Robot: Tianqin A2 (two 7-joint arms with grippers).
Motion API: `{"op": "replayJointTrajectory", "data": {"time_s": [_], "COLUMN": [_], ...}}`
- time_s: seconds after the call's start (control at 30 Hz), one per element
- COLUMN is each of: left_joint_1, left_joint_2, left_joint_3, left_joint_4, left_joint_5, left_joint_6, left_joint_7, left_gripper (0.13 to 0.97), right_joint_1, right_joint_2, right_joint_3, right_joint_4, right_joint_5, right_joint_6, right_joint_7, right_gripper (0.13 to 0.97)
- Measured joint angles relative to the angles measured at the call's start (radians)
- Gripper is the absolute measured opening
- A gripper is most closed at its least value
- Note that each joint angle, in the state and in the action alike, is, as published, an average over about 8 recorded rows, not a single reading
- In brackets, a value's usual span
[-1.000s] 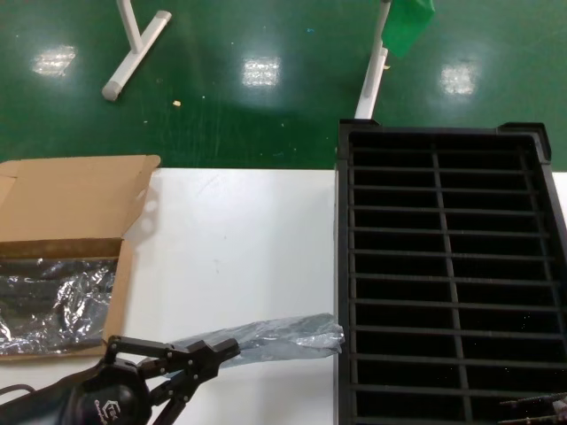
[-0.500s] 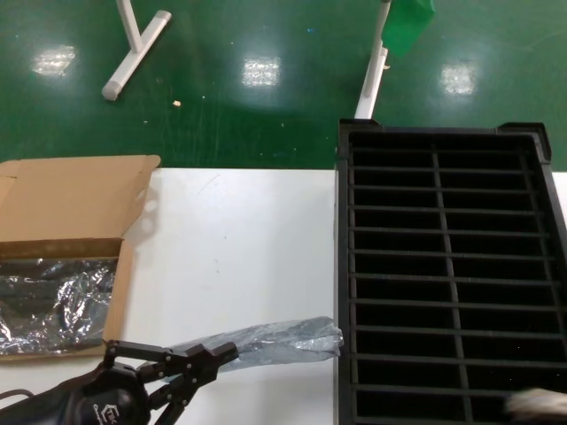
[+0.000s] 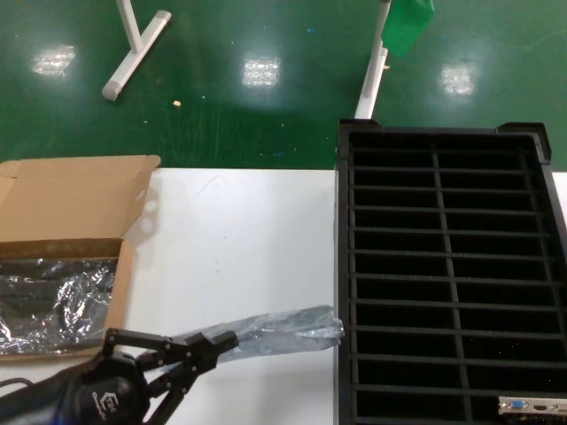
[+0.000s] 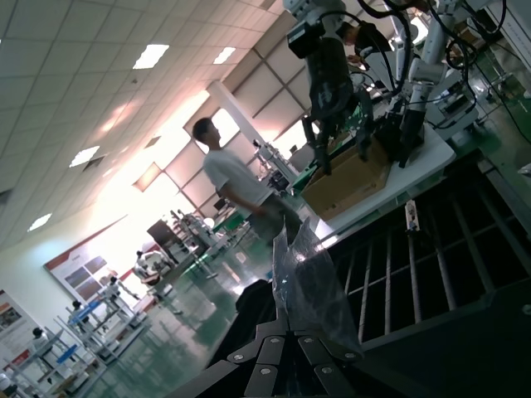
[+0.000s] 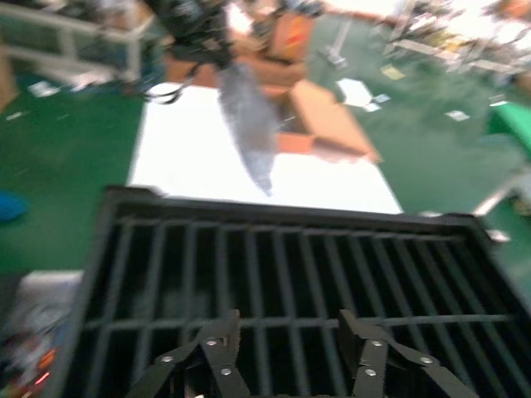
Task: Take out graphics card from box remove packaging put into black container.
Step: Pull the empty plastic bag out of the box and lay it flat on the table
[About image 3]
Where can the black slotted plastic container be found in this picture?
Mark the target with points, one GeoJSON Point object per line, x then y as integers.
{"type": "Point", "coordinates": [344, 265]}

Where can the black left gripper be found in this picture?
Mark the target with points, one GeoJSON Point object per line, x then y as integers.
{"type": "Point", "coordinates": [97, 394]}

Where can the green table cloth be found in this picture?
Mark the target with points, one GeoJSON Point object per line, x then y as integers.
{"type": "Point", "coordinates": [405, 26]}

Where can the white T-shaped table leg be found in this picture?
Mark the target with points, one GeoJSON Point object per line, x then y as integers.
{"type": "Point", "coordinates": [133, 57]}

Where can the brown cardboard box with lid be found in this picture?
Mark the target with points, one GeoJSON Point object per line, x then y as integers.
{"type": "Point", "coordinates": [66, 199]}

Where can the grey translucent antistatic bag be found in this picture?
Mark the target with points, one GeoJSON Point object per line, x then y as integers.
{"type": "Point", "coordinates": [288, 329]}

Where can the graphics card with metal bracket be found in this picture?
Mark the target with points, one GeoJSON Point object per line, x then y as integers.
{"type": "Point", "coordinates": [531, 406]}

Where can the white straight table leg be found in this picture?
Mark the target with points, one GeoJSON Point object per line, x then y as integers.
{"type": "Point", "coordinates": [371, 84]}

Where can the crumpled shiny silver bag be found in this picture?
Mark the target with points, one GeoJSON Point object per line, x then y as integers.
{"type": "Point", "coordinates": [44, 292]}

